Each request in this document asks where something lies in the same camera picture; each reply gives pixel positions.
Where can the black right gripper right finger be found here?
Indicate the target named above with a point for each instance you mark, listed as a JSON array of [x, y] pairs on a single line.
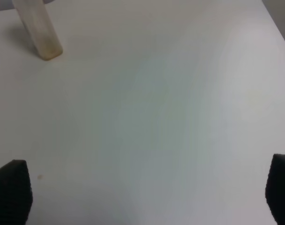
[[275, 188]]

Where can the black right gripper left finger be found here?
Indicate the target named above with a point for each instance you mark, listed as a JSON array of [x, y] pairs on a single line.
[[16, 195]]

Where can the clear plastic drink bottle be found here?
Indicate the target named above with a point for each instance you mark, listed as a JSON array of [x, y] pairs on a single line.
[[36, 20]]

